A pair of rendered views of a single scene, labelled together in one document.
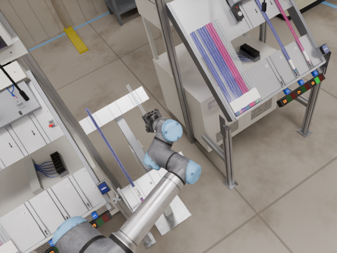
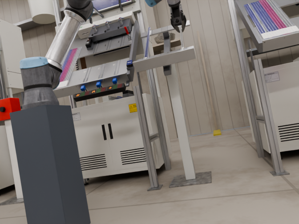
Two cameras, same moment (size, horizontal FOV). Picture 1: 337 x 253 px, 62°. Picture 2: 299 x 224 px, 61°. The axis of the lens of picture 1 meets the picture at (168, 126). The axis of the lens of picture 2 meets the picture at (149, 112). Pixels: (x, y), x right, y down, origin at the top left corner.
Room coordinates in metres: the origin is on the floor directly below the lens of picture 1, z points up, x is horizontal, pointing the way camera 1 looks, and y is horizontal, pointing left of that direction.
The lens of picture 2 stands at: (-0.55, -0.49, 0.41)
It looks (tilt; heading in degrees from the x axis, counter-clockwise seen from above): 2 degrees up; 32
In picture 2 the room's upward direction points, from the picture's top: 10 degrees counter-clockwise
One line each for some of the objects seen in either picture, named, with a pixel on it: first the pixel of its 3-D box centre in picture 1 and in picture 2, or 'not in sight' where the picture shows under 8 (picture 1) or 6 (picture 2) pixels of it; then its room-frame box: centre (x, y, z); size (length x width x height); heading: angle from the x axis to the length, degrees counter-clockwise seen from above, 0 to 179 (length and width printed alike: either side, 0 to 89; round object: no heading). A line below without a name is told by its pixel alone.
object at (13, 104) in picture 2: not in sight; (14, 148); (0.55, 1.45, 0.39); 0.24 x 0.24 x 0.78; 18
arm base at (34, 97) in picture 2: not in sight; (39, 98); (0.15, 0.48, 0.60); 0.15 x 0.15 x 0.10
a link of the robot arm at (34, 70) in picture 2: not in sight; (36, 72); (0.15, 0.49, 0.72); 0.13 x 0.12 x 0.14; 38
